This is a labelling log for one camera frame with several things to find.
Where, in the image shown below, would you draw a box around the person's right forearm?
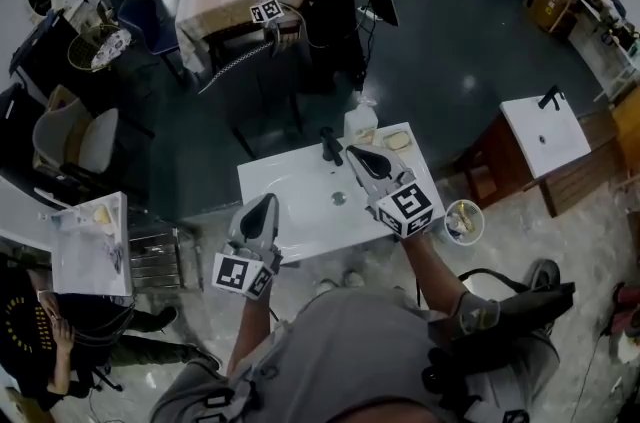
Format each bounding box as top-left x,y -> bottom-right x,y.
399,233 -> 469,317

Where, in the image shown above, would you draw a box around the person's left forearm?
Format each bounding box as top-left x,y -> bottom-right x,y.
227,295 -> 274,377

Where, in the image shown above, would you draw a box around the black chest-mounted device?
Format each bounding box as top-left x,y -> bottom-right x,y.
422,280 -> 576,407

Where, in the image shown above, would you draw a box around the person's grey clothing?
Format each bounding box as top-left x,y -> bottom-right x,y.
149,285 -> 561,423

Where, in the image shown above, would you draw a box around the cardboard box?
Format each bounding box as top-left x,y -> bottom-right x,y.
522,0 -> 576,32

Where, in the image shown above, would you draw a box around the gold wire chair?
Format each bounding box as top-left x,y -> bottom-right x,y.
67,24 -> 134,73

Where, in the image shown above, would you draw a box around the wooden vanity cabinet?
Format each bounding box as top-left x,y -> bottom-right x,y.
454,113 -> 546,210

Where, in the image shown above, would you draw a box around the white vanity sink top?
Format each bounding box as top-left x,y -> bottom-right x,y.
499,94 -> 593,180

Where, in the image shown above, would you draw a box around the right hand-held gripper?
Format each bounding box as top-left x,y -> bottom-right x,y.
345,144 -> 435,240

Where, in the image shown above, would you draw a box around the black wicker chair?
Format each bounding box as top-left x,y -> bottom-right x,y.
457,258 -> 561,297

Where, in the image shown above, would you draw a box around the red bag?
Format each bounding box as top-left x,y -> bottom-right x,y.
612,283 -> 640,337

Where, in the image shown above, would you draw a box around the black cylindrical faucet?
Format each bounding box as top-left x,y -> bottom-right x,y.
319,127 -> 346,167

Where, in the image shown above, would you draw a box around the blue chair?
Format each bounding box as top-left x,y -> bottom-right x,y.
117,0 -> 189,87

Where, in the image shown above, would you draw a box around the metal rack sink stand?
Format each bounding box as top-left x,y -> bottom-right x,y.
127,223 -> 204,292

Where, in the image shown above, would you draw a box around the black angular faucet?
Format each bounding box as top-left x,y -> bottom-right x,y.
537,84 -> 564,111

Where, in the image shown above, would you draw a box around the black cabinet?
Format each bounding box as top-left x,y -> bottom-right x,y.
9,10 -> 121,112

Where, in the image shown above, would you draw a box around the white ceramic sink basin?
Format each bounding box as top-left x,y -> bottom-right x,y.
236,122 -> 448,266
49,190 -> 134,297

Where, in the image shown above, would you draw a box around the white mesh waste bin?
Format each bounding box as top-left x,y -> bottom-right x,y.
443,199 -> 486,247

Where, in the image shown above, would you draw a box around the wooden steps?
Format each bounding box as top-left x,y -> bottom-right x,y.
524,110 -> 631,218

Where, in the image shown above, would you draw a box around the dark grey dining chair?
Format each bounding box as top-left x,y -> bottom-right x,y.
197,18 -> 306,160

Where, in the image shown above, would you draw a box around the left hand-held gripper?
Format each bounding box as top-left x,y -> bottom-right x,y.
212,193 -> 284,300

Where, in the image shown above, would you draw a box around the clear pump soap bottle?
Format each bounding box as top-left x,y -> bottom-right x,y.
342,95 -> 379,145

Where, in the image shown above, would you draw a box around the grey upholstered armchair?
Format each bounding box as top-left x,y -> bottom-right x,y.
32,98 -> 121,177

